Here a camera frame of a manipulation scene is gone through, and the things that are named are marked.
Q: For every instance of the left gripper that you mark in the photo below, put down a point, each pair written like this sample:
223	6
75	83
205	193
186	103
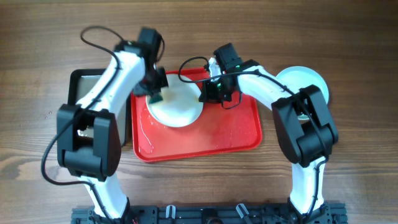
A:
140	90

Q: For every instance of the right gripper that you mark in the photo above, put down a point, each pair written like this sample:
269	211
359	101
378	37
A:
211	95

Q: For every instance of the white plate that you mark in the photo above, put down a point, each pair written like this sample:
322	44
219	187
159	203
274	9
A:
180	105

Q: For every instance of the black metal tray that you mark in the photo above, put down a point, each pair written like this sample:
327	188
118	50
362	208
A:
82	81

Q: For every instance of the light blue plate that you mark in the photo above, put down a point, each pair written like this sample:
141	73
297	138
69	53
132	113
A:
302	77

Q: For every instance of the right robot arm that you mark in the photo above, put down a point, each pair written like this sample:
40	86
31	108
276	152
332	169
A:
303	123

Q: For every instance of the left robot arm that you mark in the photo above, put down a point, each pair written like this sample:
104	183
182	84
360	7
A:
87	138

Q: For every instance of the green yellow sponge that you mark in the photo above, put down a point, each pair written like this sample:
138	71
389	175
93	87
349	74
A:
155	98

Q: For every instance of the red plastic tray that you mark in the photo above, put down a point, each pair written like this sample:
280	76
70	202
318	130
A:
215	131

